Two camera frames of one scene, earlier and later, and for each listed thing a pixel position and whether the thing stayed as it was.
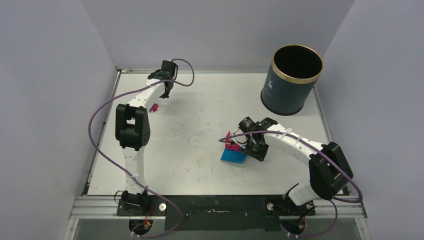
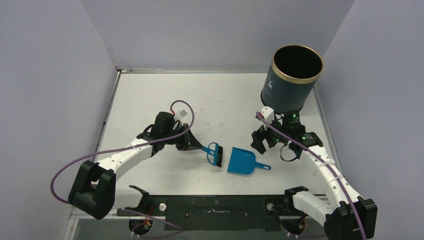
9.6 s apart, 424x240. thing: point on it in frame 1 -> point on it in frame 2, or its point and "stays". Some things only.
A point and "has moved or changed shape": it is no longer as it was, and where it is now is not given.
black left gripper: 166,95 -> 193,143
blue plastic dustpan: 233,156 has moved or changed shape
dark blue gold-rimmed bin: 293,73 stays
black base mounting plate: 215,213 stays
